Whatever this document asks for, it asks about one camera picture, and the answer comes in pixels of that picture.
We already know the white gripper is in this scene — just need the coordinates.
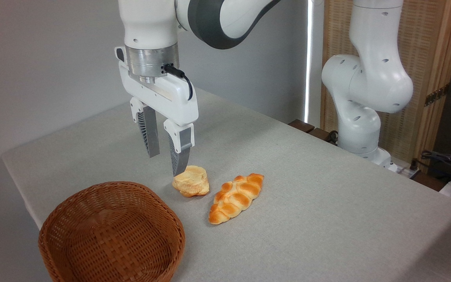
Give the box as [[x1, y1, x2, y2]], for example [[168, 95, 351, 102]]
[[115, 46, 200, 177]]

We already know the round pale bread roll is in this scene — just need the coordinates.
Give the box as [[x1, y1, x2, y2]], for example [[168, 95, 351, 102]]
[[172, 165, 211, 198]]

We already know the braided golden bread loaf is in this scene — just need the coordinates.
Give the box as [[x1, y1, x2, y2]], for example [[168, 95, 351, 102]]
[[208, 173, 265, 226]]

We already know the brown wicker basket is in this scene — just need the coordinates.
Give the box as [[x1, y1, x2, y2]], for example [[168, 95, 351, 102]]
[[38, 181, 186, 282]]

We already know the dark wooden block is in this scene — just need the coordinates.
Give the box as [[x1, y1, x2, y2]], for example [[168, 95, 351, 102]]
[[288, 119, 316, 134]]

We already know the grey tablecloth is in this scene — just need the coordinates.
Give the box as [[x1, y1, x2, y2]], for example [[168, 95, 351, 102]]
[[1, 87, 451, 282]]

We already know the brass screen hinge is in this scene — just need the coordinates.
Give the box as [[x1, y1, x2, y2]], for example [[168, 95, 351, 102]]
[[424, 83, 451, 107]]

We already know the wooden rattan folding screen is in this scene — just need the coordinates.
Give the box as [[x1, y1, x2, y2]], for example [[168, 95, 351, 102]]
[[320, 0, 451, 174]]

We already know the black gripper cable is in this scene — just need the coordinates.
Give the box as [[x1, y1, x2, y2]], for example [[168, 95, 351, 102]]
[[163, 63, 194, 101]]

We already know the black cable bundle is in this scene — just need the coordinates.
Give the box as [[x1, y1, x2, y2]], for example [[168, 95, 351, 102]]
[[420, 150, 451, 177]]

